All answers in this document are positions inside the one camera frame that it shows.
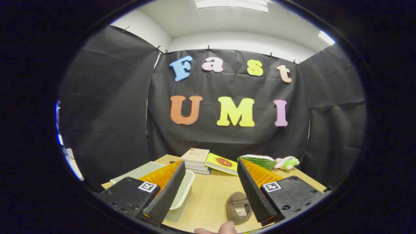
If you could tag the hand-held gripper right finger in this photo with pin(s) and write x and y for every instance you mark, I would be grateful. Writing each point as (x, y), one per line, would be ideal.
(256, 195)

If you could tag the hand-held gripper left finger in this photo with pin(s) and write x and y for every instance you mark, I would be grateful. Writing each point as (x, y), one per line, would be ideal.
(167, 195)

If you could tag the cream fabric storage box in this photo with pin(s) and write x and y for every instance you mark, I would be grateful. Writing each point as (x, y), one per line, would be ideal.
(185, 187)

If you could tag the brown fuzzy shoe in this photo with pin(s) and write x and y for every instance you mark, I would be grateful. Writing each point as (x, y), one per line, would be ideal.
(235, 200)

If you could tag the green striped watermelon plush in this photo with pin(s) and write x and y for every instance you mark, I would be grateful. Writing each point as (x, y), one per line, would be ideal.
(260, 161)

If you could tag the white book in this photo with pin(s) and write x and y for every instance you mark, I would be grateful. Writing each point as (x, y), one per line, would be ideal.
(196, 167)

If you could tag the grey book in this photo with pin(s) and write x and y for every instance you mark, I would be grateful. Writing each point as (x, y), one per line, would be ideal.
(201, 172)

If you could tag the pink and green plush toy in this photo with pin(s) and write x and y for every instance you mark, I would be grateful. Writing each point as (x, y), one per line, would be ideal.
(289, 163)

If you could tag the beige book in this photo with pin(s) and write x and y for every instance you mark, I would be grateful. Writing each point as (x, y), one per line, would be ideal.
(195, 155)

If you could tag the yellow book red circle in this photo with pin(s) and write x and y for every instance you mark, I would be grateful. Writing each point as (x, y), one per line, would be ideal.
(221, 162)

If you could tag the black backdrop cloth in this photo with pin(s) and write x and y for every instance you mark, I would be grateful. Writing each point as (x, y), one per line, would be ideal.
(130, 113)

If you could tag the small ceiling light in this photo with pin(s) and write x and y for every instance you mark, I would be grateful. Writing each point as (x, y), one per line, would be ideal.
(326, 37)

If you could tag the large ceiling light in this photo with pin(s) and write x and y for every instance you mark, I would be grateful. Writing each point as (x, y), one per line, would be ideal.
(227, 4)

